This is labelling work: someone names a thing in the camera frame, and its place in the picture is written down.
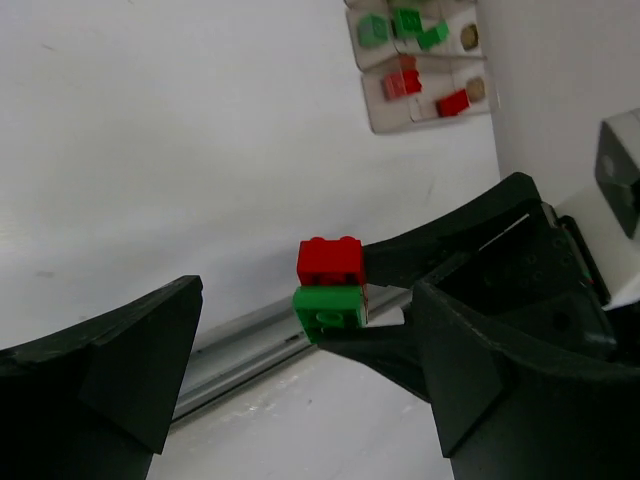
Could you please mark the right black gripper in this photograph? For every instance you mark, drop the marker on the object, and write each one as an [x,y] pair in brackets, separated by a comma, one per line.
[507,319]

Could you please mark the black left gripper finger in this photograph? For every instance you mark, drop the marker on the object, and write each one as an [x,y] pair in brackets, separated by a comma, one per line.
[96,400]

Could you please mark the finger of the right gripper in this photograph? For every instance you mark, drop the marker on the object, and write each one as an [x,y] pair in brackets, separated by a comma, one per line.
[391,351]

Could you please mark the long green lego brick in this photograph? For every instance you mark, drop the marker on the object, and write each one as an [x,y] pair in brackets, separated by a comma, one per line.
[323,308]

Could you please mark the long red lego brick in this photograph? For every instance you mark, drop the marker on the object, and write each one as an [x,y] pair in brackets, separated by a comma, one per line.
[337,262]

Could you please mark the small green lego brick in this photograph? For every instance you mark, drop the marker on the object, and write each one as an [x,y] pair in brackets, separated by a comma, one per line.
[433,36]

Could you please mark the green square lego brick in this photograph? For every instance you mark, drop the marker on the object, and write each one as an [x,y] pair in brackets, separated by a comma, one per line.
[372,31]

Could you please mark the dark green square lego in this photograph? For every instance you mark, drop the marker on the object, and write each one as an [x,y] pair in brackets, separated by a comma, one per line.
[407,23]

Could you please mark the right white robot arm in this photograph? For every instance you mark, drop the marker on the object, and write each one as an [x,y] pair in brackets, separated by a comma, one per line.
[616,258]

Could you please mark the clear compartment container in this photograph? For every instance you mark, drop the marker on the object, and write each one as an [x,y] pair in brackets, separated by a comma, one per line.
[458,63]

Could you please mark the aluminium table frame rail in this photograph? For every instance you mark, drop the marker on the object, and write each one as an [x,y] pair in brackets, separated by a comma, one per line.
[239,352]

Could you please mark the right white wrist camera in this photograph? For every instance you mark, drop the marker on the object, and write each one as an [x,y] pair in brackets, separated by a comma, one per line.
[617,168]

